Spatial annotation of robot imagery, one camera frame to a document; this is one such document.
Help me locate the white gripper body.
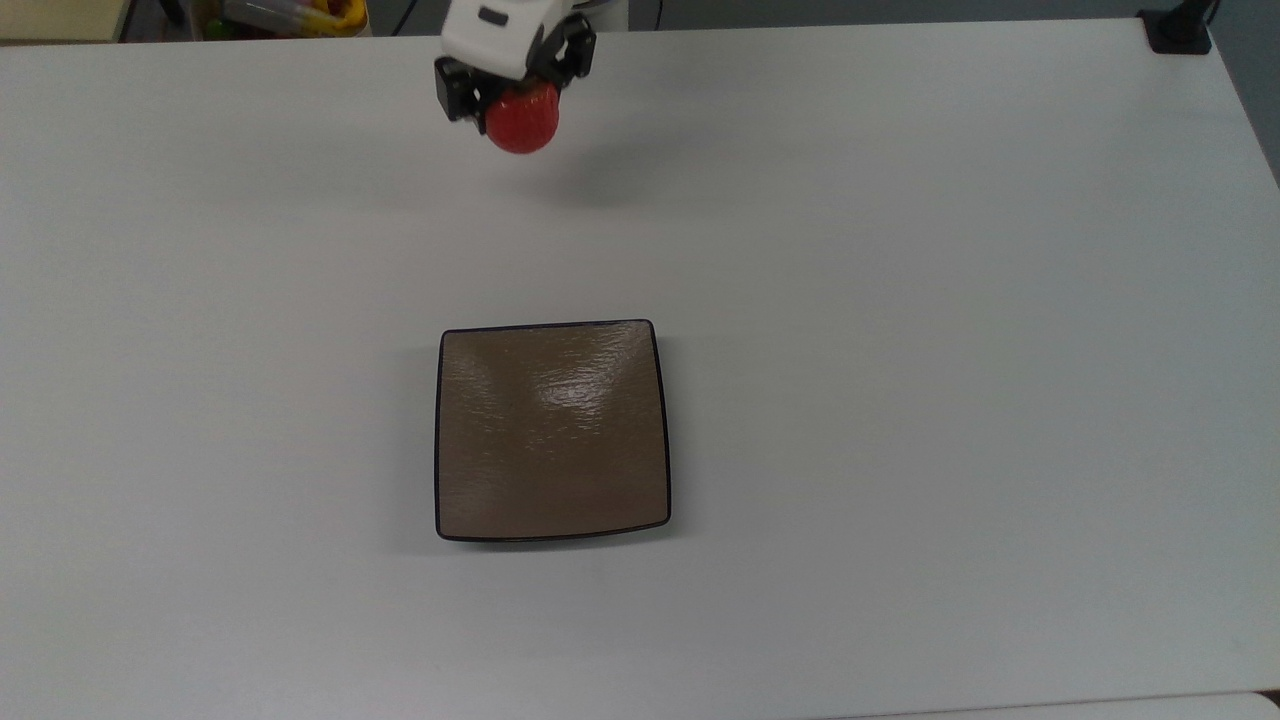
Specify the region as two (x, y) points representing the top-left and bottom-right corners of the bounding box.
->
(440, 0), (567, 82)

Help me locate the square brown ceramic plate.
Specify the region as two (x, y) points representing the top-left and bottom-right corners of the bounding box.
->
(434, 319), (672, 544)

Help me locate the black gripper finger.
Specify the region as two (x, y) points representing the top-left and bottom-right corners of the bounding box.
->
(433, 56), (502, 136)
(524, 14), (599, 94)

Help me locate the beige cabinet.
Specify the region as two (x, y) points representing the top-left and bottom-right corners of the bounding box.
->
(0, 0), (135, 43)

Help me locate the yellow bag of items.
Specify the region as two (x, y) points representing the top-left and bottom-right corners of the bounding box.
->
(196, 0), (370, 40)

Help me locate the black table clamp mount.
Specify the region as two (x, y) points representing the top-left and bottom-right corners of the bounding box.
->
(1138, 0), (1223, 55)

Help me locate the red apple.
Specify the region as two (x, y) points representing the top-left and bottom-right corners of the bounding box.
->
(485, 81), (561, 156)

